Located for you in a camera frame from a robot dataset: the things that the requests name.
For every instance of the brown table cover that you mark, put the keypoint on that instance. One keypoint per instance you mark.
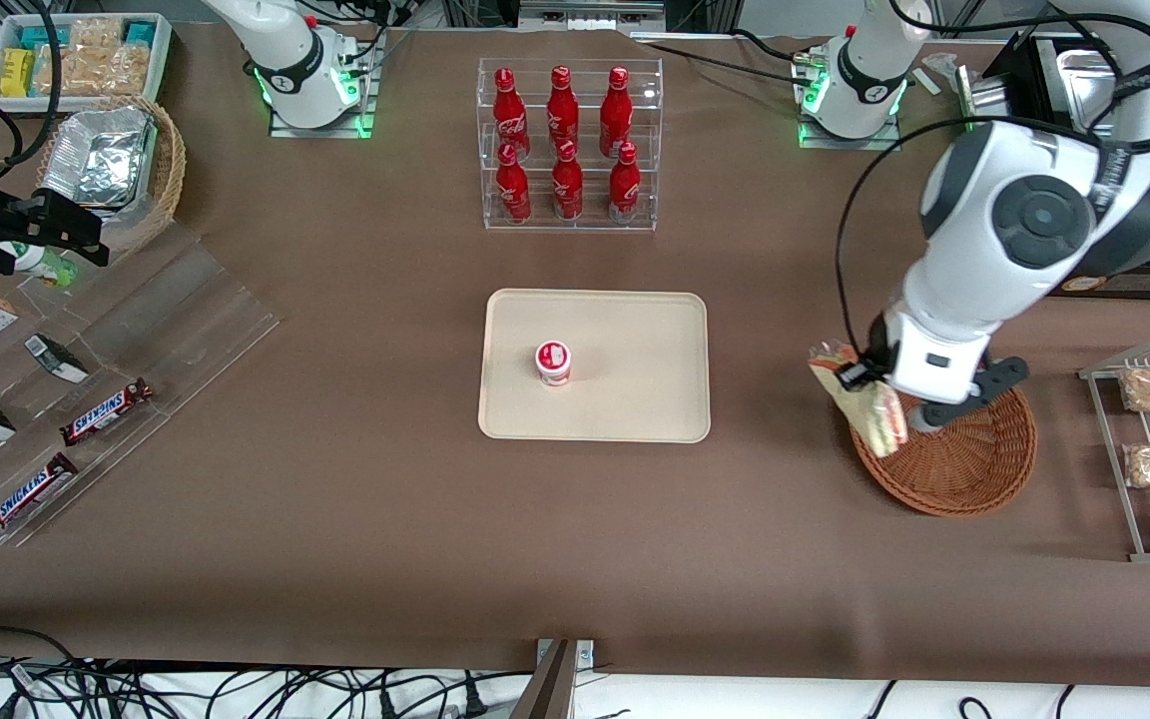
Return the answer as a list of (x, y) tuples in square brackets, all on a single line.
[(335, 559)]

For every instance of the aluminium foil container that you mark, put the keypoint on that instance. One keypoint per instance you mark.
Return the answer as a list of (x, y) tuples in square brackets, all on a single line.
[(96, 155)]

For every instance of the clear bagged biscuit snack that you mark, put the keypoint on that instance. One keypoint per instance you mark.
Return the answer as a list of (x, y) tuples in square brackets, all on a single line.
[(96, 32), (101, 72)]

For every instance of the yellow snack pack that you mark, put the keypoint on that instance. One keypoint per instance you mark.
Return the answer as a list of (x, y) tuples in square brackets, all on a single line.
[(16, 72)]

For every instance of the green white drink bottle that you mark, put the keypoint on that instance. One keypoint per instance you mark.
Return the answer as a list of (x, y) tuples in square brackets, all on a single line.
[(46, 270)]

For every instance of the white plastic bin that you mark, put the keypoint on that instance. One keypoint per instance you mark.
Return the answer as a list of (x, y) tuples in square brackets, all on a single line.
[(162, 50)]

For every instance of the red lidded yogurt cup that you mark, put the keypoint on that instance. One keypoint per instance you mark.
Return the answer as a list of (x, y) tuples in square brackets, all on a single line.
[(553, 361)]

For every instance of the clear plastic wrapper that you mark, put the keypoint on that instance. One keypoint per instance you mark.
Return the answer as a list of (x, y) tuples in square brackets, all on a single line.
[(942, 68)]

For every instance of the brown wicker basket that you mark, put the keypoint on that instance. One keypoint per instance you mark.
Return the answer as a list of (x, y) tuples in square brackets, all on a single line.
[(964, 474)]

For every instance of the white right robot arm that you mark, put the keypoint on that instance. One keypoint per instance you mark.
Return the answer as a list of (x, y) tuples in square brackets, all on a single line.
[(286, 50)]

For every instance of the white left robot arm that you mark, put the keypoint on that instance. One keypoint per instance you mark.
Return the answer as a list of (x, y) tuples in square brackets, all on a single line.
[(974, 250)]

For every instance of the clear acrylic bottle rack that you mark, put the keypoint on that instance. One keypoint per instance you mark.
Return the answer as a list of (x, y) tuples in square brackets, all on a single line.
[(650, 215)]

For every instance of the triangle sandwich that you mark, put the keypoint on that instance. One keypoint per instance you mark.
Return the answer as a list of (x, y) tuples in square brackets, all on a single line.
[(879, 424)]

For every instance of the red cola bottle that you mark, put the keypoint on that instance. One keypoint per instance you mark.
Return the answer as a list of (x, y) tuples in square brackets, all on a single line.
[(512, 190), (562, 105), (505, 105), (567, 190), (624, 190), (616, 105)]

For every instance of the aluminium table bracket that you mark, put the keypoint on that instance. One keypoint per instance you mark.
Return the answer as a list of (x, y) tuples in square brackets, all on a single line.
[(585, 654)]

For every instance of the cream plastic tray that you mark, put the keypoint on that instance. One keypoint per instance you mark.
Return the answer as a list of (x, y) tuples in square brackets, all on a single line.
[(635, 399)]

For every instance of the light wicker basket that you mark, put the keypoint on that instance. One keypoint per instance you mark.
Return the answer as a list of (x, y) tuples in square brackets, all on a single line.
[(171, 170)]

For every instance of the aluminium background frame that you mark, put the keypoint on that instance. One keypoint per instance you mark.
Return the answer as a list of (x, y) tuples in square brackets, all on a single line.
[(585, 12)]

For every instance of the black sealing machine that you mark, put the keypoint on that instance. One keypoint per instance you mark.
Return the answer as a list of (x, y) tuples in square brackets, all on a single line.
[(1044, 80)]

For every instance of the teal snack pack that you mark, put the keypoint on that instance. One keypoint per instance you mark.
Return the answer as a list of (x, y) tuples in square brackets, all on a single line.
[(141, 32), (36, 38)]

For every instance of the clear acrylic display stand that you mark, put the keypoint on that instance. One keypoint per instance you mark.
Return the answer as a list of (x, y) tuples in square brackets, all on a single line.
[(186, 320)]

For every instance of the snickers chocolate bar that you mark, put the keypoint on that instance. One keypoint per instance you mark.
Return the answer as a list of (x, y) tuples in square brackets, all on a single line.
[(106, 411), (28, 496)]

